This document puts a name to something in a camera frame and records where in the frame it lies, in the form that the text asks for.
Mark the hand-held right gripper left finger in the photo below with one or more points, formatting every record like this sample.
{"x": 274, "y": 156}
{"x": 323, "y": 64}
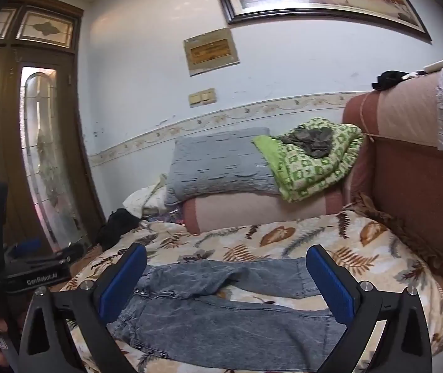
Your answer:
{"x": 122, "y": 279}

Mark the black cloth bundle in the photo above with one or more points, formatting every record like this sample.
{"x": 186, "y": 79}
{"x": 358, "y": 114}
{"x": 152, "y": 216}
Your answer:
{"x": 118, "y": 227}

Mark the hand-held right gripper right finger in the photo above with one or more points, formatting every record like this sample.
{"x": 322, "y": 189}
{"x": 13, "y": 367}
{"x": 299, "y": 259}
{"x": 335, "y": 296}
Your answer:
{"x": 330, "y": 283}

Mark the blue denim pants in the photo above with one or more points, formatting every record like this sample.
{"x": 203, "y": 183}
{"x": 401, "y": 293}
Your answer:
{"x": 213, "y": 311}

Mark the grey quilted pillow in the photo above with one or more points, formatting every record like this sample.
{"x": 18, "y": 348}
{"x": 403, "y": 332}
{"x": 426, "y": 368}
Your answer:
{"x": 217, "y": 163}

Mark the leaf print blanket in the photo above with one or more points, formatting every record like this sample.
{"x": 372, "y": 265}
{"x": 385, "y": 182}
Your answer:
{"x": 245, "y": 241}

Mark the gold wall plaque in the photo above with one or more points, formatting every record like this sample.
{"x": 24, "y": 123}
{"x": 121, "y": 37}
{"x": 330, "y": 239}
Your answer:
{"x": 210, "y": 51}

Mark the green patterned blanket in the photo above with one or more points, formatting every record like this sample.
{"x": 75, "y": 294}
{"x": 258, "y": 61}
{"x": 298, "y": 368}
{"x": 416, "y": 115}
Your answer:
{"x": 315, "y": 167}

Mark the white crumpled cloth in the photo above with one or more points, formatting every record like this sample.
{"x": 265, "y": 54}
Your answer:
{"x": 145, "y": 200}

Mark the beige light switch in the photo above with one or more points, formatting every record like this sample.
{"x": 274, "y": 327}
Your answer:
{"x": 202, "y": 97}

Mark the small black cloth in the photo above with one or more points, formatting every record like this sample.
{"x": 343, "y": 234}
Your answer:
{"x": 390, "y": 79}

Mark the dark green cloth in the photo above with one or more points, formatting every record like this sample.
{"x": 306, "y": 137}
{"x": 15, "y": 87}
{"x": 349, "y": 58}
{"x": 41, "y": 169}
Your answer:
{"x": 313, "y": 138}

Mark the wooden door with glass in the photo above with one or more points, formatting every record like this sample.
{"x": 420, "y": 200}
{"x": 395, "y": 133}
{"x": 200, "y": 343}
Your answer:
{"x": 7, "y": 136}

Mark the brown pink headboard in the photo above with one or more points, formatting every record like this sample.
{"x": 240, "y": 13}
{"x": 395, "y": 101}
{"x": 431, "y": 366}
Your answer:
{"x": 420, "y": 186}

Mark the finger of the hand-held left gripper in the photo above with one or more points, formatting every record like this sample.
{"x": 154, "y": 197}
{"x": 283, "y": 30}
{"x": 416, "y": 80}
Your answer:
{"x": 68, "y": 254}
{"x": 27, "y": 248}

